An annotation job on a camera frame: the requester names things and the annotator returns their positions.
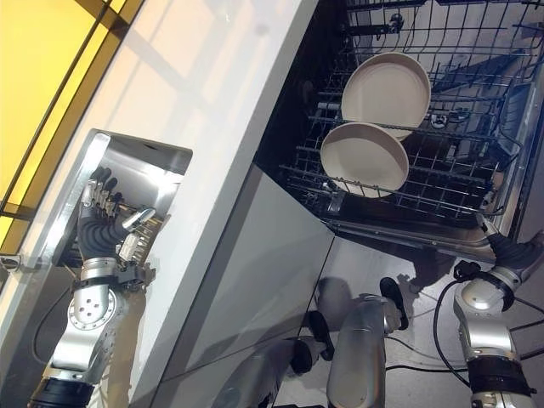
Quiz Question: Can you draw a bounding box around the silver robot right leg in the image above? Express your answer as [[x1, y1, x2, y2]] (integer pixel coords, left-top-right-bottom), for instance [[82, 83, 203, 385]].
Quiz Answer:
[[327, 293, 404, 408]]

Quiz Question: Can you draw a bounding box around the dark wire dishwasher rack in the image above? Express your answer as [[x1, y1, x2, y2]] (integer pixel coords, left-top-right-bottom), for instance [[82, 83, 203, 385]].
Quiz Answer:
[[278, 0, 544, 222]]

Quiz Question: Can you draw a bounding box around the dark robot foot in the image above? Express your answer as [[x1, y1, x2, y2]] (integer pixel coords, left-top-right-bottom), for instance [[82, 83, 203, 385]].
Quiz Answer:
[[306, 310, 336, 361], [378, 276, 410, 332]]

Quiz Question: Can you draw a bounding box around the stainless steel sink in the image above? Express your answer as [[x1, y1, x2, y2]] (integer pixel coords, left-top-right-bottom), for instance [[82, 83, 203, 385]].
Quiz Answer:
[[51, 128, 193, 270]]

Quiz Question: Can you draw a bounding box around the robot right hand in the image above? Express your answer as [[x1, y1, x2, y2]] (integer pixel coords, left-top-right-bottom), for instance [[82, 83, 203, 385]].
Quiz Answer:
[[476, 213, 544, 287]]

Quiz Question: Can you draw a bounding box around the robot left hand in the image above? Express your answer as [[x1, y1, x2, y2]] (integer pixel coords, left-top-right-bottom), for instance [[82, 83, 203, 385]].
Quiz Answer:
[[76, 167, 160, 272]]

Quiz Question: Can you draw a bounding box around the dark robot left foot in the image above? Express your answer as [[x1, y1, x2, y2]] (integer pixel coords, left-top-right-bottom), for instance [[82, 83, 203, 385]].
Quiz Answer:
[[306, 310, 336, 361]]

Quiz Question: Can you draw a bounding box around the grey cabinet front panel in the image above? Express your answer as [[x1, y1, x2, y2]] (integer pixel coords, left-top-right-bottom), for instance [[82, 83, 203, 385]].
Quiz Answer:
[[129, 162, 337, 408]]

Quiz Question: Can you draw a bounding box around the dark robot right foot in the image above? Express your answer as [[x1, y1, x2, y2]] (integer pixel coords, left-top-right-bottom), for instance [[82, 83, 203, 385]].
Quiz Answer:
[[378, 276, 410, 332]]

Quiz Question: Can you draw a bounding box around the silver robot leg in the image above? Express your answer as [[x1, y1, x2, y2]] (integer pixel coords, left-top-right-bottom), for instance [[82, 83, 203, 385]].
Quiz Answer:
[[327, 293, 404, 408], [212, 335, 315, 408]]

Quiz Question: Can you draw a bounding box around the black floor cable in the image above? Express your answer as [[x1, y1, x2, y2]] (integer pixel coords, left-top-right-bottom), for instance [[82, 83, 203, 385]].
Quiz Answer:
[[384, 278, 544, 376]]

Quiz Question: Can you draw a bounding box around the cream round plate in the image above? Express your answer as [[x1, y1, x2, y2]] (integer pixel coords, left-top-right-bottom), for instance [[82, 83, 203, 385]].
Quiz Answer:
[[340, 52, 432, 143], [320, 122, 410, 200]]

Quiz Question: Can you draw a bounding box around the silver robot left leg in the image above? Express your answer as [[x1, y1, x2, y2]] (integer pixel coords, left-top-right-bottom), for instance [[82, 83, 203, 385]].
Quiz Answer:
[[212, 335, 315, 408]]

